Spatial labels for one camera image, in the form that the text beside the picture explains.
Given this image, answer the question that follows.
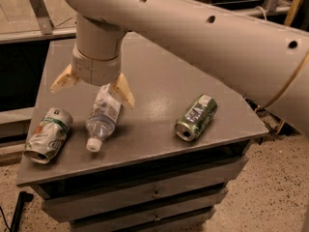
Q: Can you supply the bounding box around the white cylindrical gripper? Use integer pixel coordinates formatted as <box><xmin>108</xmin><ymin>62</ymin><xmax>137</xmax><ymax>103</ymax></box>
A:
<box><xmin>50</xmin><ymin>45</ymin><xmax>135</xmax><ymax>109</ymax></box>

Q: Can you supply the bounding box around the clear blue-label plastic bottle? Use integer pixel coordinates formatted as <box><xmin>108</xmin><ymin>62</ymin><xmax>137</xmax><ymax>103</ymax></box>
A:
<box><xmin>86</xmin><ymin>85</ymin><xmax>121</xmax><ymax>152</ymax></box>

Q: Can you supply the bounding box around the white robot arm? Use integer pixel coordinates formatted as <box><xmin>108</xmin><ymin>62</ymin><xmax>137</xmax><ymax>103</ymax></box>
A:
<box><xmin>65</xmin><ymin>0</ymin><xmax>309</xmax><ymax>135</ymax></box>

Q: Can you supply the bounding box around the crushed white 7up can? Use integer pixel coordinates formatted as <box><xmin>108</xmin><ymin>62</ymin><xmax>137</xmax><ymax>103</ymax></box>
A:
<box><xmin>24</xmin><ymin>107</ymin><xmax>72</xmax><ymax>164</ymax></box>

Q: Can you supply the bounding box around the crushed green soda can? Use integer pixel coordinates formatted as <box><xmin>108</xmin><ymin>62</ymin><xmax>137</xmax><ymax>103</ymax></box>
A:
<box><xmin>175</xmin><ymin>95</ymin><xmax>218</xmax><ymax>141</ymax></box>

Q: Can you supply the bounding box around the grey drawer cabinet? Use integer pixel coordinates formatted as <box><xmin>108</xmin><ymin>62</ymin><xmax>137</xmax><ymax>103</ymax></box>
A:
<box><xmin>16</xmin><ymin>33</ymin><xmax>267</xmax><ymax>232</ymax></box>

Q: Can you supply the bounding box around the black stand on floor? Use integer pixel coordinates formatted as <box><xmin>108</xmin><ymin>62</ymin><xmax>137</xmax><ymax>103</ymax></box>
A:
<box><xmin>11</xmin><ymin>191</ymin><xmax>34</xmax><ymax>232</ymax></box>

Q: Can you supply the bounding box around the grey metal railing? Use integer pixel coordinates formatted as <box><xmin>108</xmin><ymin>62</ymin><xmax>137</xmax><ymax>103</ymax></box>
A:
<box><xmin>0</xmin><ymin>0</ymin><xmax>293</xmax><ymax>44</ymax></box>

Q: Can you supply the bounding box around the white cable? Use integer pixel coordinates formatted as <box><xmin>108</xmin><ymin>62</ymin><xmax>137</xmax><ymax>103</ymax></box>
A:
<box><xmin>255</xmin><ymin>5</ymin><xmax>268</xmax><ymax>21</ymax></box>

